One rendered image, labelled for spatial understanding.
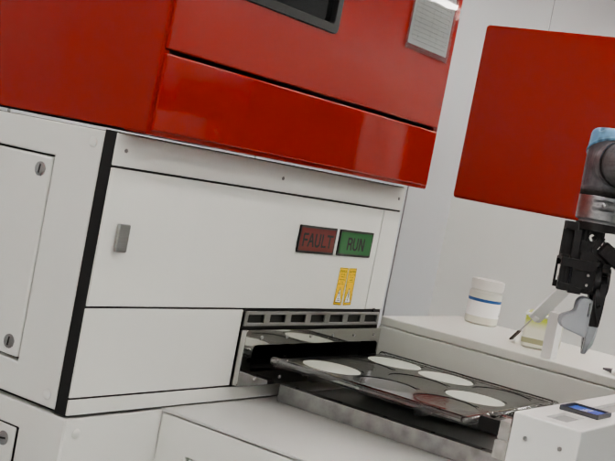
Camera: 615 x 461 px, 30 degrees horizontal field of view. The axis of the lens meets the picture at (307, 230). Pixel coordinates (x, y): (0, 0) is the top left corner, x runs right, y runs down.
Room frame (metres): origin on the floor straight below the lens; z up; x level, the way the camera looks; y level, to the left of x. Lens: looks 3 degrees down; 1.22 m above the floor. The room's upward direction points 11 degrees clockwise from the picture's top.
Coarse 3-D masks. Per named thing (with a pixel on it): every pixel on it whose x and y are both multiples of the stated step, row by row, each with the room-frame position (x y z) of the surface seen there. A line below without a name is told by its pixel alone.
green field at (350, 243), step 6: (342, 234) 2.07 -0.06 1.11; (348, 234) 2.09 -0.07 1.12; (354, 234) 2.11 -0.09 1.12; (360, 234) 2.12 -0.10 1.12; (366, 234) 2.14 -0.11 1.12; (342, 240) 2.08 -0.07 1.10; (348, 240) 2.09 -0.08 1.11; (354, 240) 2.11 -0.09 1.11; (360, 240) 2.13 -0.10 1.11; (366, 240) 2.14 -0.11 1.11; (342, 246) 2.08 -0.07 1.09; (348, 246) 2.09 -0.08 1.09; (354, 246) 2.11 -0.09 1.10; (360, 246) 2.13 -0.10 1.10; (366, 246) 2.15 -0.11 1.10; (342, 252) 2.08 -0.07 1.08; (348, 252) 2.10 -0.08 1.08; (354, 252) 2.12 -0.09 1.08; (360, 252) 2.13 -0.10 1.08; (366, 252) 2.15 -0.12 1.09
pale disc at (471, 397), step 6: (450, 390) 1.92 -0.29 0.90; (456, 396) 1.87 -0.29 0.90; (462, 396) 1.88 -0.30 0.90; (468, 396) 1.89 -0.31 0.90; (474, 396) 1.90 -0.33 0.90; (480, 396) 1.91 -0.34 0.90; (486, 396) 1.92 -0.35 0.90; (474, 402) 1.84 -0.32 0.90; (480, 402) 1.85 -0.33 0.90; (486, 402) 1.86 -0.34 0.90; (492, 402) 1.87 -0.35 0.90; (498, 402) 1.88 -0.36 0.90
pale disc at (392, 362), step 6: (372, 360) 2.07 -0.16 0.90; (378, 360) 2.08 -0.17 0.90; (384, 360) 2.10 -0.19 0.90; (390, 360) 2.11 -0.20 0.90; (396, 360) 2.13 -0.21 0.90; (402, 360) 2.14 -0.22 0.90; (390, 366) 2.05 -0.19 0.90; (396, 366) 2.06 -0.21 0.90; (402, 366) 2.07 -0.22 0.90; (408, 366) 2.09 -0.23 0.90; (414, 366) 2.10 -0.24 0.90
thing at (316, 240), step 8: (304, 232) 1.97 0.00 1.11; (312, 232) 1.99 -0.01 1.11; (320, 232) 2.01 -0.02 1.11; (328, 232) 2.03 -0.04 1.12; (304, 240) 1.97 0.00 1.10; (312, 240) 1.99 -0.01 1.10; (320, 240) 2.02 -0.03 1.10; (328, 240) 2.03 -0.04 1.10; (304, 248) 1.98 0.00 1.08; (312, 248) 2.00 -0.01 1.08; (320, 248) 2.02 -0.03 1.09; (328, 248) 2.04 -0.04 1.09
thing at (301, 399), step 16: (288, 384) 1.95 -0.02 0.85; (288, 400) 1.93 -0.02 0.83; (304, 400) 1.91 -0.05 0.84; (320, 400) 1.89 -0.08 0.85; (336, 400) 1.90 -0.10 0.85; (336, 416) 1.87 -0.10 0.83; (352, 416) 1.86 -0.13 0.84; (368, 416) 1.84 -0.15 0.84; (384, 416) 1.84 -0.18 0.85; (384, 432) 1.82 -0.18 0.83; (400, 432) 1.81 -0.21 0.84; (416, 432) 1.79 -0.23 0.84; (432, 432) 1.79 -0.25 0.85; (432, 448) 1.77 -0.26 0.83; (448, 448) 1.76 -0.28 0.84; (464, 448) 1.74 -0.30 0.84; (480, 448) 1.74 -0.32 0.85
